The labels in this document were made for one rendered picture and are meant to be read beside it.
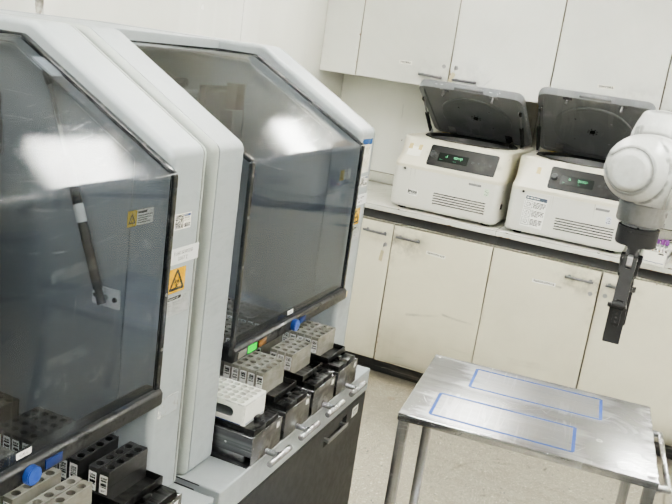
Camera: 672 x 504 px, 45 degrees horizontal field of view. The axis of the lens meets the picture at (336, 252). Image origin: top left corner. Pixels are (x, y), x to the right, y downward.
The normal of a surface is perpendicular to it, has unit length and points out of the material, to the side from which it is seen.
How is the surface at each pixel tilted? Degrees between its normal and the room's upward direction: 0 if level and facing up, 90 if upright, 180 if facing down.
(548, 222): 90
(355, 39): 90
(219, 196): 90
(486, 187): 90
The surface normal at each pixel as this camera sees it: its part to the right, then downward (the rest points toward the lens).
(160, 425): 0.90, 0.22
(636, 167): -0.63, 0.09
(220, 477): 0.14, -0.96
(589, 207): -0.40, 0.18
